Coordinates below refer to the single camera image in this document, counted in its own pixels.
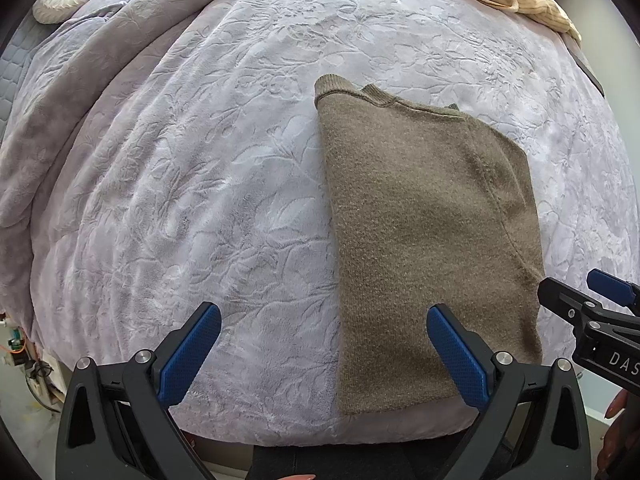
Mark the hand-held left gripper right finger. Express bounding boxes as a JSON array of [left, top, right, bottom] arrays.
[[426, 303, 593, 480]]

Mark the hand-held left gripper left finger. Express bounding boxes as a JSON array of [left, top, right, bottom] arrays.
[[55, 301, 222, 480]]

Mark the bunched lavender duvet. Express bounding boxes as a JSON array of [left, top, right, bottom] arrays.
[[0, 0, 261, 331]]

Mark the wooden bed frame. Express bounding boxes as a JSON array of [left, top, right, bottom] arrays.
[[27, 345, 68, 411]]

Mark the grey quilted bedspread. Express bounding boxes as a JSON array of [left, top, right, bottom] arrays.
[[0, 35, 41, 126]]

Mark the person's right hand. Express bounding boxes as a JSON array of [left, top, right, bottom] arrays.
[[596, 390, 631, 472]]

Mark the olive knit sweater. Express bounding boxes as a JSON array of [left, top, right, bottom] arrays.
[[315, 74, 546, 416]]

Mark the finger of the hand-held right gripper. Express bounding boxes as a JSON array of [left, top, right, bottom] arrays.
[[538, 277, 601, 328], [586, 268, 640, 311]]

